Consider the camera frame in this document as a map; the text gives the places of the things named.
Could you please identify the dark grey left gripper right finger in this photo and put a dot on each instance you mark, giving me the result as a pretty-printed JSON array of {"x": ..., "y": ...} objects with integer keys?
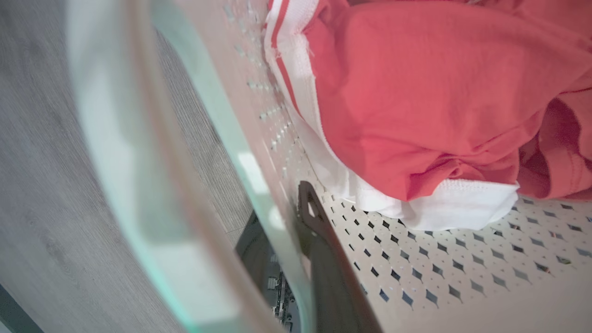
[{"x": 330, "y": 268}]

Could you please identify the white perforated plastic laundry basket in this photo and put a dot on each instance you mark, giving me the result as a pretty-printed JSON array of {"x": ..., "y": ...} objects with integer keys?
[{"x": 444, "y": 277}]

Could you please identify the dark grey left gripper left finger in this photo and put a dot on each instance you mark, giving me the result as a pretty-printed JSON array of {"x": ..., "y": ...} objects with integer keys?
[{"x": 263, "y": 268}]

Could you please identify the red garment with white trim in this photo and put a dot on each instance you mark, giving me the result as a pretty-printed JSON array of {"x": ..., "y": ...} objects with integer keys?
[{"x": 416, "y": 101}]

